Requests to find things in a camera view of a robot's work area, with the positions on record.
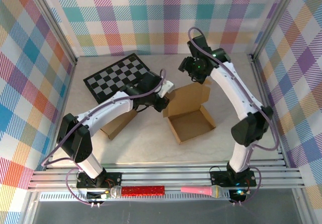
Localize brown cardboard mailer box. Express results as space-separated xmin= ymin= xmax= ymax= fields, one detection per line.
xmin=162 ymin=83 xmax=217 ymax=145
xmin=99 ymin=108 xmax=138 ymax=141

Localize black grey chessboard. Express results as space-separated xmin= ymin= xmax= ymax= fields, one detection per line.
xmin=83 ymin=53 xmax=151 ymax=103

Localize red glitter toy microphone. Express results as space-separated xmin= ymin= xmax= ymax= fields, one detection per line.
xmin=110 ymin=185 xmax=166 ymax=199

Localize pink toy microphone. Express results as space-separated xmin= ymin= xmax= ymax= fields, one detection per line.
xmin=180 ymin=185 xmax=224 ymax=199

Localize black electronics board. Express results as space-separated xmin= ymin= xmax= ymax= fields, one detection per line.
xmin=86 ymin=189 xmax=111 ymax=201
xmin=229 ymin=188 xmax=248 ymax=204

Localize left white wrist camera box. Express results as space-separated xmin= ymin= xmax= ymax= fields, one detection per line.
xmin=160 ymin=81 xmax=175 ymax=97

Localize aluminium side rail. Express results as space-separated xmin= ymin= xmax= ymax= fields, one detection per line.
xmin=44 ymin=61 xmax=77 ymax=171
xmin=249 ymin=54 xmax=290 ymax=169

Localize aluminium rail base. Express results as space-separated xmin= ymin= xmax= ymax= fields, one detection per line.
xmin=27 ymin=161 xmax=306 ymax=192

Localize aluminium frame post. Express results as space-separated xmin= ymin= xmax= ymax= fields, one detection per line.
xmin=249 ymin=0 xmax=301 ymax=61
xmin=24 ymin=0 xmax=78 ymax=66

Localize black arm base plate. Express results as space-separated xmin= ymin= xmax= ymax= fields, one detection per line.
xmin=76 ymin=171 xmax=123 ymax=190
xmin=209 ymin=165 xmax=257 ymax=187

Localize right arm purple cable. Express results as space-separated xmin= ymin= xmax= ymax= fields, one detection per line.
xmin=188 ymin=27 xmax=280 ymax=206

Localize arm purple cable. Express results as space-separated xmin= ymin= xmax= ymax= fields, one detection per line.
xmin=188 ymin=27 xmax=280 ymax=206
xmin=41 ymin=68 xmax=168 ymax=206

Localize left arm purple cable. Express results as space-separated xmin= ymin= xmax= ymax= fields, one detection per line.
xmin=41 ymin=68 xmax=168 ymax=206

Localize white slotted cable duct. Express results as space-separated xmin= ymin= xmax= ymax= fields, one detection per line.
xmin=39 ymin=192 xmax=231 ymax=202

